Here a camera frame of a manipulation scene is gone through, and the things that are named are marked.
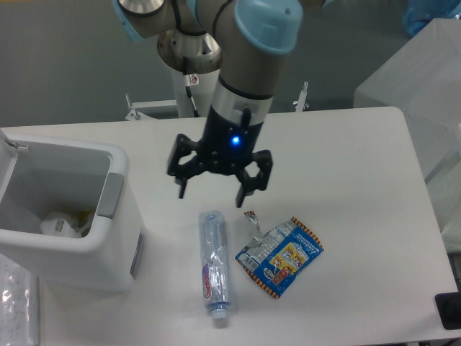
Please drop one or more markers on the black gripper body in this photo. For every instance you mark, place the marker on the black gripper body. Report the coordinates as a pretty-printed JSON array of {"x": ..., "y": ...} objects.
[{"x": 227, "y": 146}]

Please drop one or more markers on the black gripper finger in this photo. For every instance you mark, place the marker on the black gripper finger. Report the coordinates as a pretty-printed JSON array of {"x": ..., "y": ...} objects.
[
  {"x": 185, "y": 161},
  {"x": 264, "y": 162}
]

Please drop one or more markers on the white push-top trash can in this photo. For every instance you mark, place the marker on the white push-top trash can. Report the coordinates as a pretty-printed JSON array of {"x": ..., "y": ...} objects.
[{"x": 43, "y": 174}]

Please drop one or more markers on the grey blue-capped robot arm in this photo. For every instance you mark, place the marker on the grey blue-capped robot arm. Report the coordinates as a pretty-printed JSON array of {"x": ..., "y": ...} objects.
[{"x": 248, "y": 42}]

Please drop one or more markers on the white crumpled trash inside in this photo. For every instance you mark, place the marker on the white crumpled trash inside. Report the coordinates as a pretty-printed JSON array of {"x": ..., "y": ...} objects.
[{"x": 68, "y": 225}]

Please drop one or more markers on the blue foil snack wrapper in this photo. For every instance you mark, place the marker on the blue foil snack wrapper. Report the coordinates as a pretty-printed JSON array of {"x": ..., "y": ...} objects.
[{"x": 274, "y": 259}]

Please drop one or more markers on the crushed clear plastic bottle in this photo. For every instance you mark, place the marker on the crushed clear plastic bottle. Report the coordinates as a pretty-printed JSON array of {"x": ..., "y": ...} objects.
[{"x": 216, "y": 280}]

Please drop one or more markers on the blue water bottle corner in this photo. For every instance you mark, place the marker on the blue water bottle corner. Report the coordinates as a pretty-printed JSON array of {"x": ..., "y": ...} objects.
[{"x": 419, "y": 13}]

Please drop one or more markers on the clear plastic sheet left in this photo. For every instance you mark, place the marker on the clear plastic sheet left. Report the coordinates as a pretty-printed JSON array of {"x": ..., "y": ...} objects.
[{"x": 20, "y": 305}]

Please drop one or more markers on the black device table corner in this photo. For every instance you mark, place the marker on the black device table corner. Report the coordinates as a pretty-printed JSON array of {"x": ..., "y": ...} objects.
[{"x": 448, "y": 306}]

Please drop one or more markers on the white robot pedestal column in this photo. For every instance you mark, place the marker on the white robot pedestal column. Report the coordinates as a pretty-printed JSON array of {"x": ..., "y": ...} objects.
[{"x": 201, "y": 84}]

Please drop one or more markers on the white pedestal base frame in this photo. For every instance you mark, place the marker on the white pedestal base frame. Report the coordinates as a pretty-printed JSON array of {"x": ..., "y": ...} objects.
[{"x": 164, "y": 109}]

